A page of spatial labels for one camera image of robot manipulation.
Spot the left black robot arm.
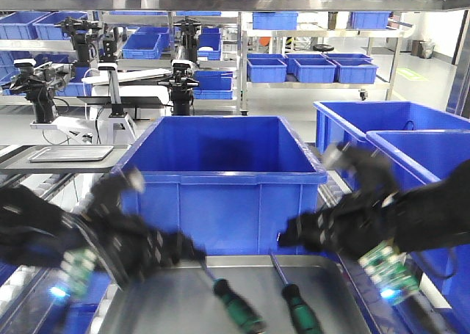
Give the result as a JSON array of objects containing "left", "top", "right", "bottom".
[{"left": 1, "top": 168, "right": 206, "bottom": 287}]

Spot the green black screwdriver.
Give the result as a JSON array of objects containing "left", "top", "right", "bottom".
[
  {"left": 270, "top": 251, "right": 323, "bottom": 334},
  {"left": 200, "top": 262, "right": 267, "bottom": 333}
]

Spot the green circuit board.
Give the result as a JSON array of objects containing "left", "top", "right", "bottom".
[
  {"left": 49, "top": 247, "right": 97, "bottom": 300},
  {"left": 358, "top": 242, "right": 419, "bottom": 305}
]

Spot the right blue bin rear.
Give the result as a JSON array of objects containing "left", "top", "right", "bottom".
[{"left": 313, "top": 100, "right": 470, "bottom": 188}]

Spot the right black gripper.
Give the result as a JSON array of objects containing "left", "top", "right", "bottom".
[{"left": 277, "top": 142, "right": 398, "bottom": 259}]

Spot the central blue bin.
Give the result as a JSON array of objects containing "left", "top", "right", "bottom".
[{"left": 112, "top": 116, "right": 327, "bottom": 255}]

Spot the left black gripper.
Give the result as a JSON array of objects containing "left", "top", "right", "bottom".
[{"left": 79, "top": 168, "right": 206, "bottom": 286}]

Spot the small steel tray left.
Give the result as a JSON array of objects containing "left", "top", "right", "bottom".
[{"left": 28, "top": 145, "right": 114, "bottom": 163}]

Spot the right blue bin front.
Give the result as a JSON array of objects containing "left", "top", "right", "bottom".
[{"left": 366, "top": 129, "right": 470, "bottom": 334}]

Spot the green circuit board left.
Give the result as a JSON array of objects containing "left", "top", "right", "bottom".
[{"left": 49, "top": 247, "right": 97, "bottom": 300}]

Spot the green circuit board right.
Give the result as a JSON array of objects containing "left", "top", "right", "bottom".
[{"left": 358, "top": 242, "right": 419, "bottom": 305}]

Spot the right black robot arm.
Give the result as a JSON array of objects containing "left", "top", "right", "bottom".
[{"left": 278, "top": 142, "right": 469, "bottom": 260}]

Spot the large steel tray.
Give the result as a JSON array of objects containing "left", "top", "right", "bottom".
[{"left": 90, "top": 255, "right": 369, "bottom": 333}]

